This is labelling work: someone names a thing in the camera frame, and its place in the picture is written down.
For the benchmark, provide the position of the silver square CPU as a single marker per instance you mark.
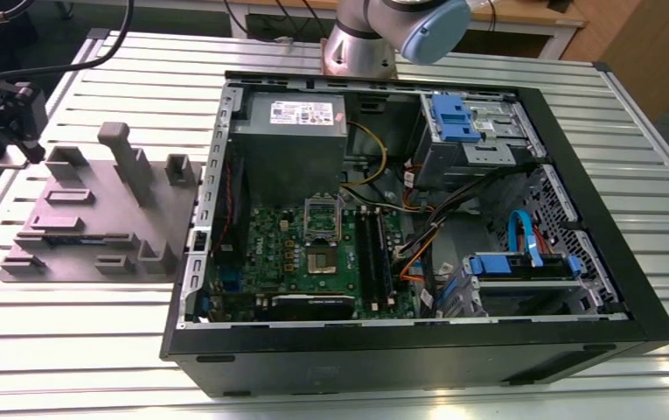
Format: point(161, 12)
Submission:
point(10, 159)

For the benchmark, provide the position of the CPU socket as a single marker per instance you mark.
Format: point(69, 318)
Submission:
point(324, 262)

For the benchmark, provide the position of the grey parts rack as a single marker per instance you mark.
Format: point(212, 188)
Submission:
point(106, 210)

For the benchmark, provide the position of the RAM stick with gold contacts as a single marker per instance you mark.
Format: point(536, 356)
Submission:
point(74, 240)

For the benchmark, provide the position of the grey power supply unit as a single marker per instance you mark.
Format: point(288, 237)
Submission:
point(288, 162)

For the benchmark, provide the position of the green motherboard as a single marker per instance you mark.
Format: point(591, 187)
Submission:
point(276, 271)

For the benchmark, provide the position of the black graphics card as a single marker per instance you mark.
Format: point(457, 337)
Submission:
point(310, 306)

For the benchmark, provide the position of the black RAM slot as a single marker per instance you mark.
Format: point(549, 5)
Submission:
point(384, 254)
point(365, 254)

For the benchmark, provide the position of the blue plastic drive latch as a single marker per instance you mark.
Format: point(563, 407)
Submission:
point(453, 118)

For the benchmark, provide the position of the metal drive cage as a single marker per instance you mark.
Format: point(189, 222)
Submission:
point(485, 157)

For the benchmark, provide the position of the black open PC case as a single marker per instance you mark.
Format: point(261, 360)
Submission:
point(369, 363)

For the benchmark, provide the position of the hard disk in blue carrier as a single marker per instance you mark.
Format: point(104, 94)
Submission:
point(495, 264)

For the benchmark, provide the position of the metal disk bay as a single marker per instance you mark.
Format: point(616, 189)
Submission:
point(532, 285)

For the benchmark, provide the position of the brown wooden cabinet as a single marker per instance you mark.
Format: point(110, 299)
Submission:
point(649, 44)

